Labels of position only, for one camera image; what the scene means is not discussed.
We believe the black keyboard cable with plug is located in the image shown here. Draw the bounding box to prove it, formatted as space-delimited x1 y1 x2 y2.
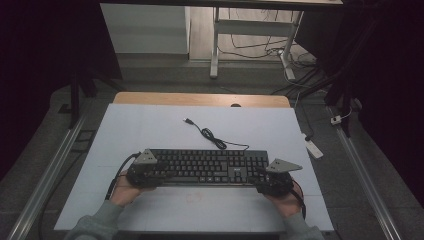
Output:
182 117 251 151

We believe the hand-held gripper black cable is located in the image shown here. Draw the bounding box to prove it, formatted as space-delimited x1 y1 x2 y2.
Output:
105 151 142 201
289 179 307 221

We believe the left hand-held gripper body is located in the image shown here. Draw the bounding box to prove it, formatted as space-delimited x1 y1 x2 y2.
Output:
126 148 165 189

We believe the white table cover board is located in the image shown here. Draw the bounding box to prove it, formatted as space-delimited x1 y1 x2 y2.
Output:
54 103 335 233

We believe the white cabinet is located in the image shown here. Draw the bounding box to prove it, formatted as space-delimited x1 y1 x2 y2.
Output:
99 2 192 55

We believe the black power strip cable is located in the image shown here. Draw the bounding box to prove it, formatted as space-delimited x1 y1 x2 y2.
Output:
295 95 315 142

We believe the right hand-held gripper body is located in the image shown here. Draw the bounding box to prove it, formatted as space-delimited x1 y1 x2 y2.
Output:
255 158 304 197

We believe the wooden table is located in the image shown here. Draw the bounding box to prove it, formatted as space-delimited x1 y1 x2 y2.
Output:
112 91 292 109

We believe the person's left hand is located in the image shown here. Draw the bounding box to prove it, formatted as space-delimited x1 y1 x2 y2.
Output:
109 171 156 208

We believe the left hand-held gripper black cable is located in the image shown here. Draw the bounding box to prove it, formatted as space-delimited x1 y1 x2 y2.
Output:
105 151 142 201

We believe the person's right hand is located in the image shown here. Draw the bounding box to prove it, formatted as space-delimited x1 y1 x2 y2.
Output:
264 191 303 220

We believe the white power strip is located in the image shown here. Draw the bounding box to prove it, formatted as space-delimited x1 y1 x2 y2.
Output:
301 132 325 160

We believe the black keyboard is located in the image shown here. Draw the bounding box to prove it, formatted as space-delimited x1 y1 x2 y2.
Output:
143 148 270 187

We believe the tangle of black floor cables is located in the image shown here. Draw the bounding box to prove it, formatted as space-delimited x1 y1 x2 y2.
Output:
217 7 318 68

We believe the white metal desk frame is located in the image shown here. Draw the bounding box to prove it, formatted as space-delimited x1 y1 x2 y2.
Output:
209 5 305 81

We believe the aluminium floor rail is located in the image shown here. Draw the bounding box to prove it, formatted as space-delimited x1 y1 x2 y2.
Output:
327 105 403 240
6 112 88 240

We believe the right hand-held gripper black cable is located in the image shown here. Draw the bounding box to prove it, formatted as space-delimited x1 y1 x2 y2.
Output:
289 179 307 221

